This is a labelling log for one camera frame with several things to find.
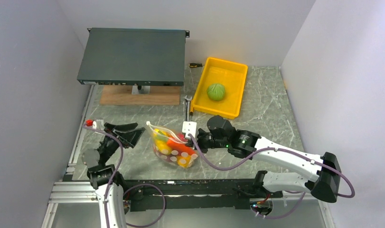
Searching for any wooden board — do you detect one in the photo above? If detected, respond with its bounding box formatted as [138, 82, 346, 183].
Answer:
[100, 85, 181, 106]

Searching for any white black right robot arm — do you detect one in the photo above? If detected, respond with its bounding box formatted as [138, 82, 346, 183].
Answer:
[188, 115, 342, 203]

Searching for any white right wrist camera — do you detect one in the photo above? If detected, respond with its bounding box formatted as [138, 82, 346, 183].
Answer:
[182, 121, 197, 140]

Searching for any green cabbage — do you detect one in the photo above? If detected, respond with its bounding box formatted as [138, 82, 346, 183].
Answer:
[207, 83, 225, 101]

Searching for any yellow bell pepper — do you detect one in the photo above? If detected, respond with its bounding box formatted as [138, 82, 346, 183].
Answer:
[177, 155, 194, 168]

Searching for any orange carrot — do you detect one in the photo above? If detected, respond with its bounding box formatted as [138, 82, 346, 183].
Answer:
[166, 138, 195, 155]

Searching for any metal server stand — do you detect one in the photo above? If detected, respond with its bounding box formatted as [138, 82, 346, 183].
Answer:
[131, 85, 150, 95]

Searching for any clear spotted zip top bag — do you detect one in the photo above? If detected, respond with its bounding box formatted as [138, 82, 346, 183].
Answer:
[146, 121, 199, 166]

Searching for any silver wrench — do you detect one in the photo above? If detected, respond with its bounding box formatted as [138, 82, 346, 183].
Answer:
[184, 95, 192, 122]

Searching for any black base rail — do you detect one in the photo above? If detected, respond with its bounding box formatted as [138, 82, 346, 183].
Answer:
[123, 179, 283, 212]

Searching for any yellow handled screwdriver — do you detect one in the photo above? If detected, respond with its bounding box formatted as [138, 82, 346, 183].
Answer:
[188, 107, 193, 121]

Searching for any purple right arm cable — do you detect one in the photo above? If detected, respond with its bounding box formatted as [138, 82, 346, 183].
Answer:
[188, 133, 356, 220]

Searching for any yellow plastic tray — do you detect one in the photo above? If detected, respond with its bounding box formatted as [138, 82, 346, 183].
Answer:
[190, 57, 248, 119]

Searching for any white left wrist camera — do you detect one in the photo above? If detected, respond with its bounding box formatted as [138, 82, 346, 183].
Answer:
[85, 119, 104, 130]

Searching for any dark green rack server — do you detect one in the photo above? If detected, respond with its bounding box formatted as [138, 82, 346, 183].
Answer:
[77, 28, 190, 87]

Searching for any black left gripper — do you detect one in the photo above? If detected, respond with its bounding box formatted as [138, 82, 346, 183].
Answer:
[98, 123, 144, 164]

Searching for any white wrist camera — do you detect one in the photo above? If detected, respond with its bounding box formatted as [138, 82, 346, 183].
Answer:
[182, 121, 197, 140]
[85, 119, 104, 130]

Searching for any aluminium frame rail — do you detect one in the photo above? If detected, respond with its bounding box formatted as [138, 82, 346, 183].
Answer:
[41, 179, 338, 228]

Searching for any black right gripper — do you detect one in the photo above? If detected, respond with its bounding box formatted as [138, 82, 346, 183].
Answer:
[186, 128, 229, 153]

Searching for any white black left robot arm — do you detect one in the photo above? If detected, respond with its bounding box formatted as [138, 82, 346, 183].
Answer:
[81, 120, 145, 228]

